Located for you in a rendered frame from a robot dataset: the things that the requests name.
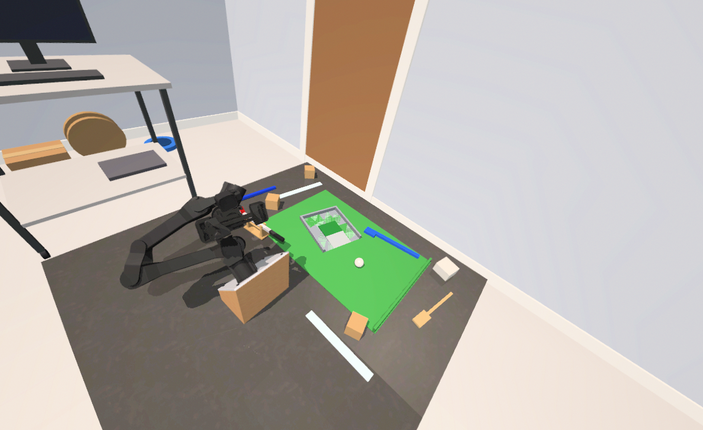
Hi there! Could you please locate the white flat bar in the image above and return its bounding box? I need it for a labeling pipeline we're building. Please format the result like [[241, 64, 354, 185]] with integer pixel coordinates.
[[306, 310, 374, 382], [280, 182, 322, 198]]

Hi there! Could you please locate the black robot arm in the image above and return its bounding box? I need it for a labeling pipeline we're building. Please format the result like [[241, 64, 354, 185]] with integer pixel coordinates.
[[120, 181, 258, 289]]

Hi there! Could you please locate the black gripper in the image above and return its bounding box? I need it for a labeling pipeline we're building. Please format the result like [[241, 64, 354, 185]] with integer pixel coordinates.
[[195, 201, 268, 244]]

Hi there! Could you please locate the green flat mat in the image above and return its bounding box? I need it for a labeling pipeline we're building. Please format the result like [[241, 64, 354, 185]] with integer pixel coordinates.
[[265, 190, 428, 331]]

